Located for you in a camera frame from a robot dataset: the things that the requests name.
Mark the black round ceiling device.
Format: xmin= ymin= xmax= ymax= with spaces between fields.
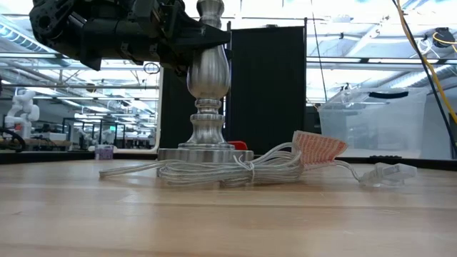
xmin=431 ymin=27 xmax=456 ymax=49

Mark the clear lamp power cord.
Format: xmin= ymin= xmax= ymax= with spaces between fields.
xmin=99 ymin=141 xmax=418 ymax=188

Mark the clear plastic storage bin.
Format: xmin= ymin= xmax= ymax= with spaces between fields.
xmin=317 ymin=86 xmax=428 ymax=160

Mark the pink cord warning tag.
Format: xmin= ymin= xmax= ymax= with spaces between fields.
xmin=291 ymin=130 xmax=348 ymax=169

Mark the black divider panel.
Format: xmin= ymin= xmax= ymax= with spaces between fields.
xmin=158 ymin=24 xmax=308 ymax=153

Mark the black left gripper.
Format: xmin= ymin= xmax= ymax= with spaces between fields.
xmin=117 ymin=0 xmax=232 ymax=73

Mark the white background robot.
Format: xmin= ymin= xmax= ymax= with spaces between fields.
xmin=4 ymin=89 xmax=41 ymax=140

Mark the silver table lamp base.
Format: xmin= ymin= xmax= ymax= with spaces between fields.
xmin=156 ymin=0 xmax=255 ymax=178

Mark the black aluminium table frame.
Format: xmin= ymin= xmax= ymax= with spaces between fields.
xmin=0 ymin=149 xmax=457 ymax=171

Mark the thin black hanging cable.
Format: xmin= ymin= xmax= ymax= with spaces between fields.
xmin=310 ymin=0 xmax=328 ymax=104

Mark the yellow hanging cable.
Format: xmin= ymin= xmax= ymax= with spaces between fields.
xmin=394 ymin=0 xmax=457 ymax=124

